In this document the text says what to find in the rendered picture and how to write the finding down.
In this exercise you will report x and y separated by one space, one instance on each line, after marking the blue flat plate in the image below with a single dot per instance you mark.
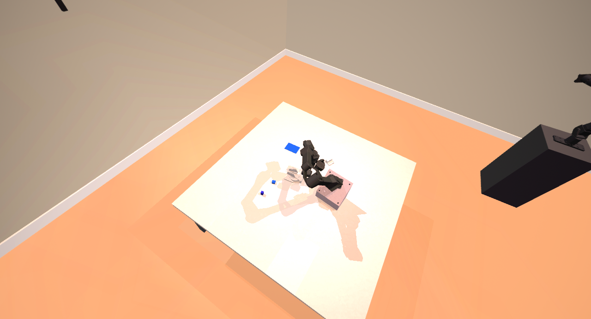
292 148

